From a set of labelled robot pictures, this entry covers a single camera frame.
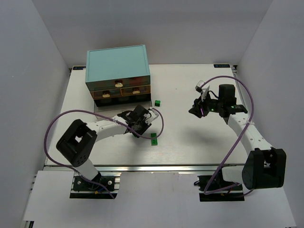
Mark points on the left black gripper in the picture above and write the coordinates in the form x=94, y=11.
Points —
x=141, y=121

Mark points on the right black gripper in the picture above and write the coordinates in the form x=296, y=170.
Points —
x=198, y=107

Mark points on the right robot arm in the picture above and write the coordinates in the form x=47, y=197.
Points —
x=265, y=165

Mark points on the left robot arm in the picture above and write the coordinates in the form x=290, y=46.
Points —
x=78, y=140

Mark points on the small green lego cube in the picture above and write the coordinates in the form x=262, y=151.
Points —
x=157, y=103

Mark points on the teal drawer cabinet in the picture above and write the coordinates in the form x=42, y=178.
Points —
x=114, y=63

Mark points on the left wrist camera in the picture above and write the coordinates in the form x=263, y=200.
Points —
x=151, y=116

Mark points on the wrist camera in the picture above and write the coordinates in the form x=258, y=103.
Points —
x=151, y=116
x=202, y=88

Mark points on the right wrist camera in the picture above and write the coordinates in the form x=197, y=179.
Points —
x=202, y=88

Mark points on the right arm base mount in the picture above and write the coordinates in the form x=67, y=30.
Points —
x=226, y=195

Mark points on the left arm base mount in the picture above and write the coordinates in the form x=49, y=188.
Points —
x=107, y=189

